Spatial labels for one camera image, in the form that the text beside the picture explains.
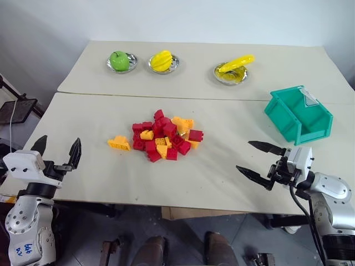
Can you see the teal plastic bin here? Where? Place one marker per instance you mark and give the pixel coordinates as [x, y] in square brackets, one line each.
[283, 119]

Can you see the dark brown rounded shape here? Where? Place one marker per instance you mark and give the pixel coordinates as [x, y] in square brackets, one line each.
[220, 249]
[151, 252]

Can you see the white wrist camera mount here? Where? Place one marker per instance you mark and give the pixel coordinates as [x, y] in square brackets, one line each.
[301, 160]
[22, 163]

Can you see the black stool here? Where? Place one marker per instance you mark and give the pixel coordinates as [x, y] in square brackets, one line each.
[20, 109]

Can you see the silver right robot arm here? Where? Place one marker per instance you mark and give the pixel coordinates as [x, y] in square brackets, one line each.
[332, 194]

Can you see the yellow toy starfruit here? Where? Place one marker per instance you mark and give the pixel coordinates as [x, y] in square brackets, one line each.
[161, 61]

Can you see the yellow toy banana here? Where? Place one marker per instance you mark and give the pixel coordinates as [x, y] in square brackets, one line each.
[238, 62]

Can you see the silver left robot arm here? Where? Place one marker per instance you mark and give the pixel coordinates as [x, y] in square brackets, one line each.
[26, 219]

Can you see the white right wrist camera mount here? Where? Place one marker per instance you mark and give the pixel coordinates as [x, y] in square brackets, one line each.
[301, 160]

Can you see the clear plastic label card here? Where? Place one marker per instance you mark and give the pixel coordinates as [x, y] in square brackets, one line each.
[310, 98]

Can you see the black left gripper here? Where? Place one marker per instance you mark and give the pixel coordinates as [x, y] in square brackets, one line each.
[52, 170]

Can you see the green toy apple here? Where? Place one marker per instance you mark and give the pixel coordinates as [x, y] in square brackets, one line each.
[119, 61]

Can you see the steel dish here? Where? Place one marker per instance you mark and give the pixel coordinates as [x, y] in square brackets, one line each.
[231, 77]
[133, 62]
[175, 64]

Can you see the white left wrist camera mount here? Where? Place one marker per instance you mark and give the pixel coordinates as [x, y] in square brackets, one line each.
[22, 163]

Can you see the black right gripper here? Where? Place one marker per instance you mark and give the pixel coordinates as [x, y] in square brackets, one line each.
[283, 171]

